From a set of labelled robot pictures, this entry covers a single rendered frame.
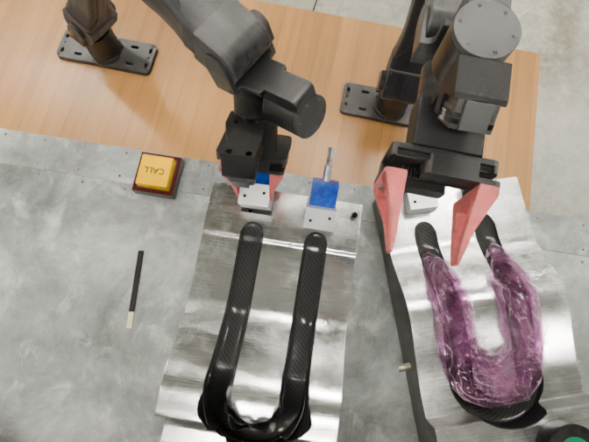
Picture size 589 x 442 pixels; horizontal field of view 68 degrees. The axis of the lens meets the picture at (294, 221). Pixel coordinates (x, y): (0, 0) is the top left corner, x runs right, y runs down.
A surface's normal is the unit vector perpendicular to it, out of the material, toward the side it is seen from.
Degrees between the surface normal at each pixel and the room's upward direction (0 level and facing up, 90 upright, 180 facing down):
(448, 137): 2
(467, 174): 2
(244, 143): 32
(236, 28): 12
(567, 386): 0
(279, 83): 19
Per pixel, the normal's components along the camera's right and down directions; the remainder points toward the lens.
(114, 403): 0.02, -0.25
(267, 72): -0.25, -0.44
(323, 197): -0.07, 0.33
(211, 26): 0.18, -0.12
